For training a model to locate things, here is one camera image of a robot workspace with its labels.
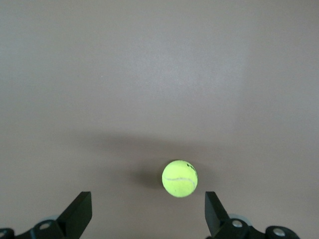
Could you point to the yellow tennis ball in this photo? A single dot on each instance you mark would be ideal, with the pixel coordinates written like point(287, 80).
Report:
point(179, 179)

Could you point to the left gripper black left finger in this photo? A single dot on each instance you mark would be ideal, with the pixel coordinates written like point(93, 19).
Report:
point(77, 219)

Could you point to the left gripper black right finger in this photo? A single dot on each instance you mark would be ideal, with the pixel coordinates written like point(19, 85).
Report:
point(219, 221)

